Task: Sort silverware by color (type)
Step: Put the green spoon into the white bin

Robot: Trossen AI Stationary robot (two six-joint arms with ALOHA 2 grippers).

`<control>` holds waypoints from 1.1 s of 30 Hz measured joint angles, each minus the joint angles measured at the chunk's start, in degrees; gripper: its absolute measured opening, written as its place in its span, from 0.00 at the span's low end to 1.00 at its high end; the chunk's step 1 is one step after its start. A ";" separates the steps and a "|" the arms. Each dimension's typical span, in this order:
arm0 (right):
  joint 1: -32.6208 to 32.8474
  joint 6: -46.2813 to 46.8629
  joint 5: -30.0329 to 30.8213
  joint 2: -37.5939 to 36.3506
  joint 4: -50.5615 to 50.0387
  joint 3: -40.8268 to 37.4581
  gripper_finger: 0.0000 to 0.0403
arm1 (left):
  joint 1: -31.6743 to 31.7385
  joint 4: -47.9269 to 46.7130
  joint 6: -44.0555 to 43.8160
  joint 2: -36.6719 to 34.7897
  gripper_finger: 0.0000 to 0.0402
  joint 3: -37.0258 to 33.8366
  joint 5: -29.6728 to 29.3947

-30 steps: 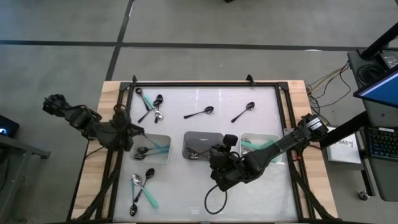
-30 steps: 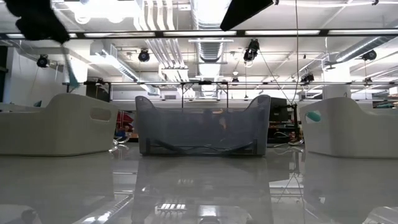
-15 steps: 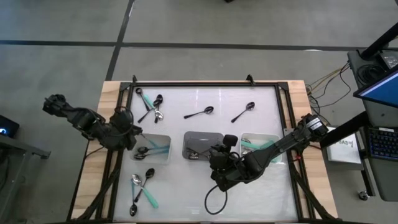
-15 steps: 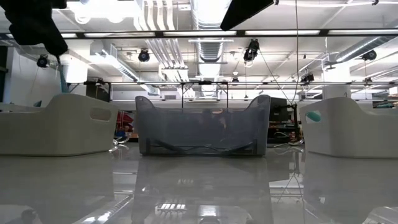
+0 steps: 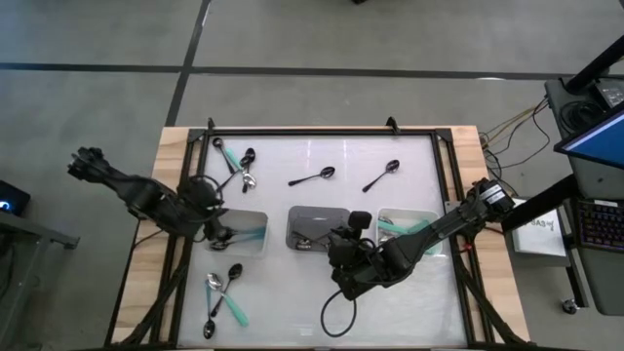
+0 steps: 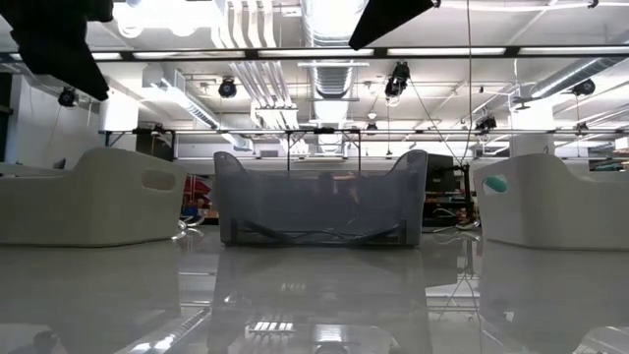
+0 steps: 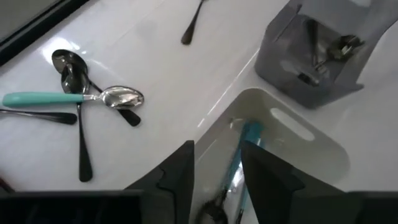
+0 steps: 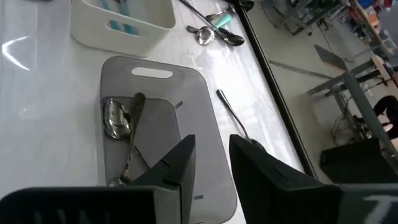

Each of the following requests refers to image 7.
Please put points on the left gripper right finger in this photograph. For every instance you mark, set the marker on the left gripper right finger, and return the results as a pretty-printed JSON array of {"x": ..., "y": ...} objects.
[{"x": 270, "y": 193}]

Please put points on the white plastic bin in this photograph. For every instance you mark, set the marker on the white plastic bin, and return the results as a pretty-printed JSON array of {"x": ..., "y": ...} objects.
[{"x": 311, "y": 155}]

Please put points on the grey plastic bin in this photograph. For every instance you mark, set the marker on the grey plastic bin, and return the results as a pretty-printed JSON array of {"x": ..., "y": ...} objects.
[{"x": 280, "y": 62}]

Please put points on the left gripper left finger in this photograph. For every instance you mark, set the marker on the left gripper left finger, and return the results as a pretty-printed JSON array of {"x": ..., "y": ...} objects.
[{"x": 177, "y": 180}]

